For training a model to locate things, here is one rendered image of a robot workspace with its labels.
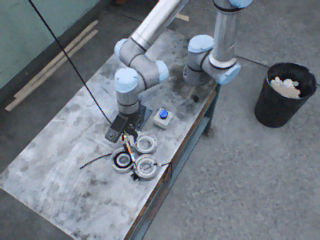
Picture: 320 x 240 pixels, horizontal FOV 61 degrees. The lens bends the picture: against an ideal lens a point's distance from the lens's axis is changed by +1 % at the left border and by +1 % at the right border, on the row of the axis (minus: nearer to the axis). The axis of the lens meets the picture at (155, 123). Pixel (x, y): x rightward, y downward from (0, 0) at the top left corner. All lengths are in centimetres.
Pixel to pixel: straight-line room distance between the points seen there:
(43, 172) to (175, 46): 96
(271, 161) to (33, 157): 162
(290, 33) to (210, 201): 196
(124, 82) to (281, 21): 264
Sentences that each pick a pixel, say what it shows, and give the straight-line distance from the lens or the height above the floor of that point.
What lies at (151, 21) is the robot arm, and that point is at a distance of 98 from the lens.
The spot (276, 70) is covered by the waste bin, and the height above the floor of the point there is 37.
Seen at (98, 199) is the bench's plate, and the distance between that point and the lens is 114.
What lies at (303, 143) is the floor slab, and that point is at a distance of 236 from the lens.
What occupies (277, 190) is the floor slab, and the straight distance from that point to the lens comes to 211.
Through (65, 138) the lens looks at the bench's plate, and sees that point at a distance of 130.
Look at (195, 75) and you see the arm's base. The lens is 136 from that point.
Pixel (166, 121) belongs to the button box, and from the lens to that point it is 121.
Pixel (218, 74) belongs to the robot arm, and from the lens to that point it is 121.
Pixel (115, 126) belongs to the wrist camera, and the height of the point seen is 106.
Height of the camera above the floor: 186
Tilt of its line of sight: 58 degrees down
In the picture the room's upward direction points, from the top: 4 degrees counter-clockwise
